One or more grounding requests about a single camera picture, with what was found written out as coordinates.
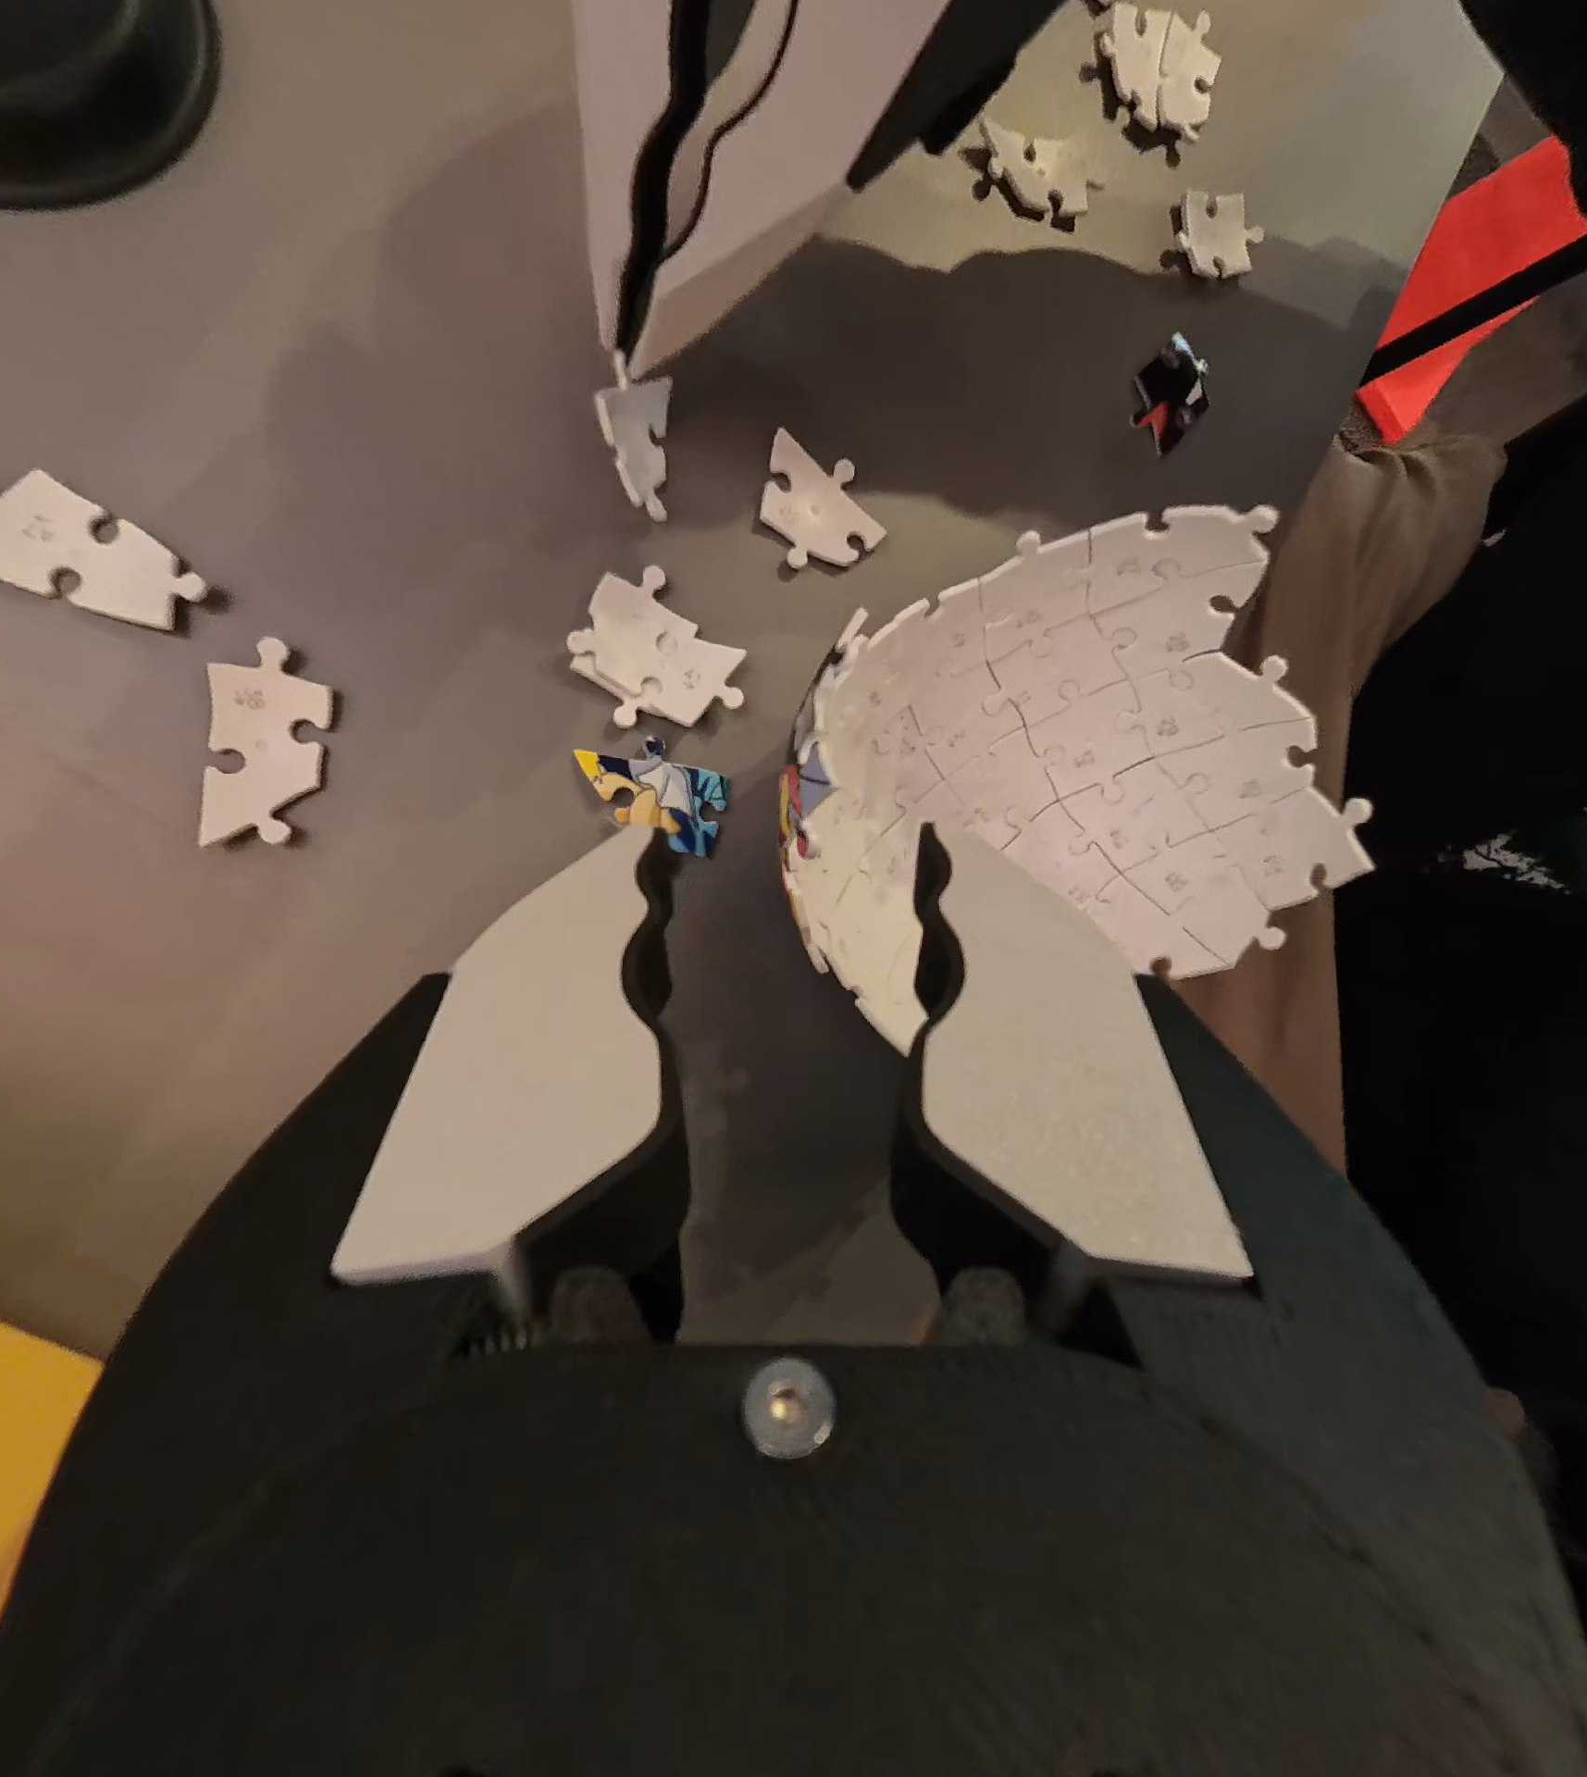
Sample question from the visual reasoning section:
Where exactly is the partly built puzzle ball shell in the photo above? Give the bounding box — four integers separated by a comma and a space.
778, 502, 1379, 1057

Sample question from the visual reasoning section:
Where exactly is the person's black jacket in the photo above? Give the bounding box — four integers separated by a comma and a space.
1334, 0, 1587, 1405

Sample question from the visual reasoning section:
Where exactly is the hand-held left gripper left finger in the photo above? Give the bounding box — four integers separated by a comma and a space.
330, 833, 691, 1344

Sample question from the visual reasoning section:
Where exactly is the black red puzzle piece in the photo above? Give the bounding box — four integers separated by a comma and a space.
1131, 329, 1212, 461

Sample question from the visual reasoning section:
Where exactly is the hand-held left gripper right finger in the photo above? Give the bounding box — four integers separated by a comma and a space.
890, 822, 1257, 1344

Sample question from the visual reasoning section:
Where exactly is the black ball stand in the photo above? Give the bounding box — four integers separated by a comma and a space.
0, 0, 219, 211

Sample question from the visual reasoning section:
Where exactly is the blue yellow puzzle piece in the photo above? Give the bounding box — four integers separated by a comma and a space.
574, 739, 735, 863

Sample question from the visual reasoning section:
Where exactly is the red black object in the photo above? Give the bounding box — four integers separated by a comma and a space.
1355, 135, 1587, 439

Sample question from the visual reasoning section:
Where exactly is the heap of loose puzzle pieces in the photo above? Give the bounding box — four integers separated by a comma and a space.
567, 561, 750, 731

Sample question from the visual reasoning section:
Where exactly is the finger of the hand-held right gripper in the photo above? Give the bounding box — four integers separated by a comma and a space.
572, 0, 715, 363
633, 0, 957, 378

